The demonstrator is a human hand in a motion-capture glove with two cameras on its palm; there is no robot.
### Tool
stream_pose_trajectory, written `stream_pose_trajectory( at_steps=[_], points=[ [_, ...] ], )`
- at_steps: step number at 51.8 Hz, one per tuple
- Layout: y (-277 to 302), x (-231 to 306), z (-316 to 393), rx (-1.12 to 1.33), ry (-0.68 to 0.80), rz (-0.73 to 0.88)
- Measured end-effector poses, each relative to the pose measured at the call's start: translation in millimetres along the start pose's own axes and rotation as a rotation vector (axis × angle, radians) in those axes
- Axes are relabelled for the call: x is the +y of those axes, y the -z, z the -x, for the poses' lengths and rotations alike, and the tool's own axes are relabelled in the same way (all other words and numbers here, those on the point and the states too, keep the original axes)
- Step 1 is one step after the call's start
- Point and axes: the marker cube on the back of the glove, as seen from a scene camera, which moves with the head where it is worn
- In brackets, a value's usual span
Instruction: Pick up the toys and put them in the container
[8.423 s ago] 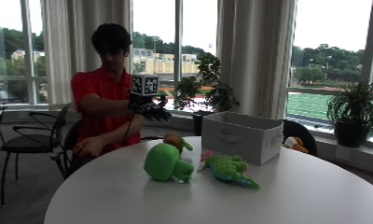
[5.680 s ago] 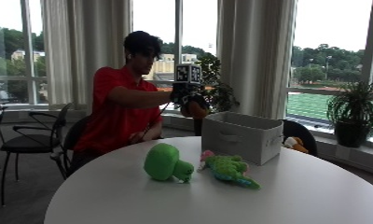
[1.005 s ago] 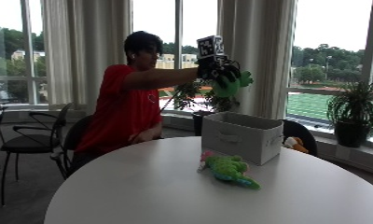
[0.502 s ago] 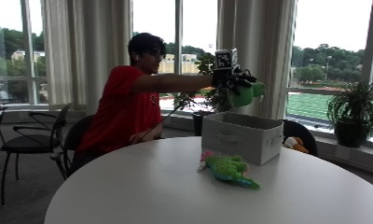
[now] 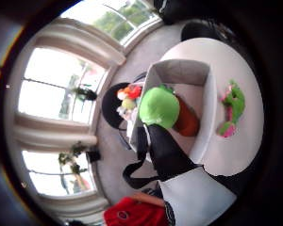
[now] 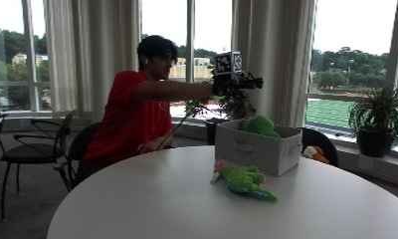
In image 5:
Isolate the red and orange soft toy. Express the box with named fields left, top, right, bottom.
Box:
left=116, top=85, right=143, bottom=102

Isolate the white open storage box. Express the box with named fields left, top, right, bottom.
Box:
left=128, top=58, right=219, bottom=165

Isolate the potted green plant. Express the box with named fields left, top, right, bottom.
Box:
left=73, top=87, right=98, bottom=102
left=58, top=141, right=102, bottom=175

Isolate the green round soft toy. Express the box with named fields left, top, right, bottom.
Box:
left=138, top=87, right=181, bottom=129

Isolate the person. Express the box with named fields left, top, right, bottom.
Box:
left=103, top=191, right=170, bottom=226

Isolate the green and pink soft toy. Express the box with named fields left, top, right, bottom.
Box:
left=216, top=79, right=246, bottom=138

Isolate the orange-brown soft toy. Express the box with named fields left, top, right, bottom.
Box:
left=174, top=95, right=201, bottom=137

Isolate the yellow-green soft toy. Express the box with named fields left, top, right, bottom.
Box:
left=121, top=97, right=137, bottom=111

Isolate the arched window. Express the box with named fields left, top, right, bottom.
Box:
left=59, top=0, right=163, bottom=44
left=18, top=46, right=107, bottom=125
left=21, top=150, right=96, bottom=198

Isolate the black chair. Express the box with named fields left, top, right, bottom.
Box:
left=101, top=82, right=134, bottom=130
left=180, top=21, right=225, bottom=42

